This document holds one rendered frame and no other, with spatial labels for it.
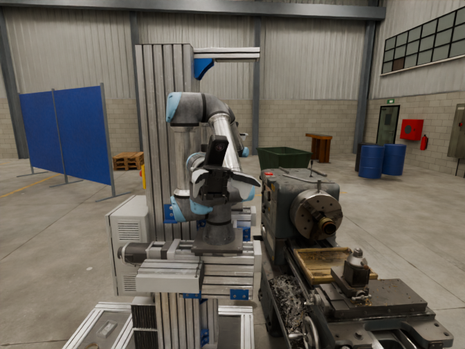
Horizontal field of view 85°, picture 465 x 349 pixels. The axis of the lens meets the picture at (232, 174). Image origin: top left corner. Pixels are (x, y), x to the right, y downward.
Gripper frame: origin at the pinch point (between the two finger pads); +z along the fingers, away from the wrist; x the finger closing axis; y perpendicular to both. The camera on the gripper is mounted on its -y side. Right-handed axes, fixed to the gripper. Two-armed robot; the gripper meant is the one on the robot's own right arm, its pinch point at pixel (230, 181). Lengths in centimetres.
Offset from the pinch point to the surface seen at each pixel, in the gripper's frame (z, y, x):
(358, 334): -10, 58, -62
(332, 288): -30, 53, -66
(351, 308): -18, 53, -65
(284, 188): -98, 25, -76
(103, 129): -542, 28, 93
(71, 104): -631, -16, 170
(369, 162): -490, 34, -579
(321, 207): -77, 31, -92
